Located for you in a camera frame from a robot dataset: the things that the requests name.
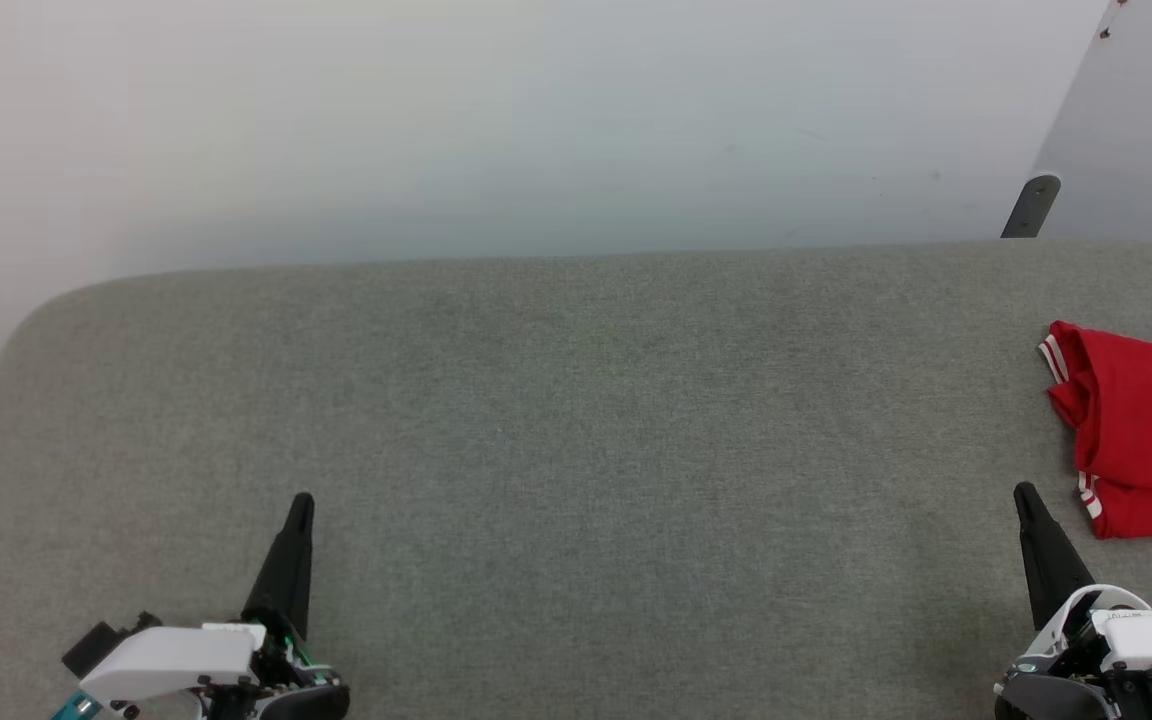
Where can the grey fabric sofa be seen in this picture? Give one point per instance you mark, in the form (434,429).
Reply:
(586,420)

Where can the white wall panel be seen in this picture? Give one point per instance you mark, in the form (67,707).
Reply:
(1136,130)

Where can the dark grey metal bracket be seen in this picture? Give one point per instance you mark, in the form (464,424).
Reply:
(1032,205)

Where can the red white Bulls jersey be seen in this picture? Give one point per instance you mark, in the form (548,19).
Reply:
(1146,430)

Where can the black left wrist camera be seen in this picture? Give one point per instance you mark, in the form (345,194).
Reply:
(96,645)

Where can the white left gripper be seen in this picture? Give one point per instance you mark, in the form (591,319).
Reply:
(176,660)

